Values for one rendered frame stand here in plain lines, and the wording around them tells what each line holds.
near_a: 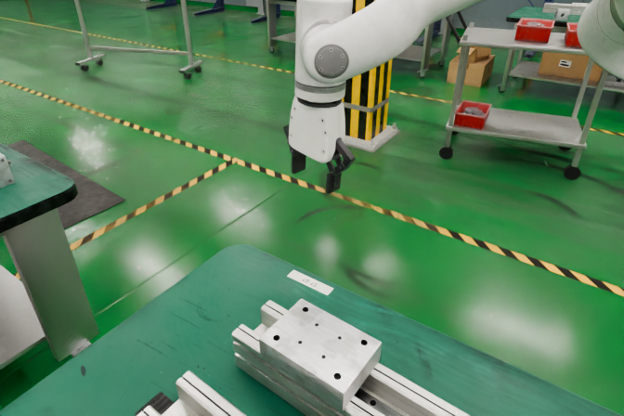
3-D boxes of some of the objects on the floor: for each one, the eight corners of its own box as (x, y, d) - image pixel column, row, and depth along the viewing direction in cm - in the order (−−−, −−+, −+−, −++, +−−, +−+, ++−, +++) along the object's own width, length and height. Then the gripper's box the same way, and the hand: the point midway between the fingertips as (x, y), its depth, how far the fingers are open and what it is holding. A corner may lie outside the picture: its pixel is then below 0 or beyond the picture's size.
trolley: (570, 149, 342) (614, 13, 293) (578, 181, 298) (631, 27, 248) (436, 130, 376) (455, 6, 327) (425, 156, 332) (446, 16, 282)
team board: (75, 72, 536) (24, -119, 441) (102, 62, 579) (60, -114, 483) (187, 81, 504) (158, -124, 409) (206, 70, 546) (184, -118, 451)
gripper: (374, 101, 70) (363, 192, 79) (301, 74, 80) (298, 158, 89) (343, 112, 65) (334, 208, 74) (269, 82, 76) (269, 169, 84)
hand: (315, 176), depth 81 cm, fingers open, 8 cm apart
